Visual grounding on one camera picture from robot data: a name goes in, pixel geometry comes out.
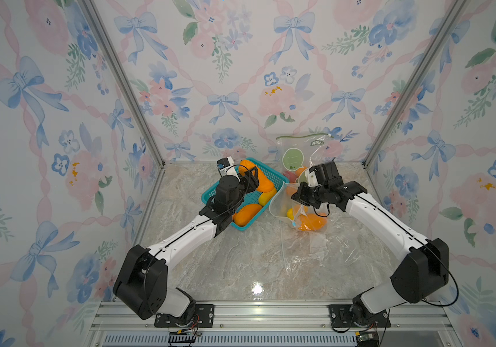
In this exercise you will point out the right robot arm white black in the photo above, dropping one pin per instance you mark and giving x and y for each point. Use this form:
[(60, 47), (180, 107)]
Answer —
[(423, 265)]

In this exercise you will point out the teal plastic mesh basket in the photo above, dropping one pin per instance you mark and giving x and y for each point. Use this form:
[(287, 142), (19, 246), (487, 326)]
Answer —
[(252, 198)]

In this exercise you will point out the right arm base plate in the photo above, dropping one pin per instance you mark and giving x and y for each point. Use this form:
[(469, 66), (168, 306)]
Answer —
[(349, 316)]

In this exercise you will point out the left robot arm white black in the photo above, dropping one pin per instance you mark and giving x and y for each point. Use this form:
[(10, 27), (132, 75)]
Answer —
[(142, 282)]

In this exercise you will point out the aluminium front rail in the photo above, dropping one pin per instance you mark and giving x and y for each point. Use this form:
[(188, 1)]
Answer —
[(277, 323)]

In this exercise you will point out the orange mango top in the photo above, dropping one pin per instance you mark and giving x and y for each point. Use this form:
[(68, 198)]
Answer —
[(265, 183)]

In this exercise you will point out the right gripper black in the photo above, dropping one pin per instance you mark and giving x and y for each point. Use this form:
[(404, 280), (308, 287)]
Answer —
[(298, 195)]

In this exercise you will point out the clear zip-top bag green print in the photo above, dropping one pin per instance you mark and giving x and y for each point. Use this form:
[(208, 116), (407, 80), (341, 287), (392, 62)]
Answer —
[(299, 153)]

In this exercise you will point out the small yellow mango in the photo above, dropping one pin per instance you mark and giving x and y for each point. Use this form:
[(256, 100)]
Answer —
[(266, 197)]

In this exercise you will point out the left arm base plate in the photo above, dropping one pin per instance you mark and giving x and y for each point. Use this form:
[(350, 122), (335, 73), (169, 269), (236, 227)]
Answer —
[(196, 316)]

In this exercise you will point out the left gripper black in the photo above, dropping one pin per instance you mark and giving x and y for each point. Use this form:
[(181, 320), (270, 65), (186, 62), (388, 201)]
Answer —
[(247, 181)]

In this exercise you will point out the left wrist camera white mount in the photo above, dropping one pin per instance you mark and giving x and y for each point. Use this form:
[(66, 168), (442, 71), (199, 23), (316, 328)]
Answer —
[(224, 164)]

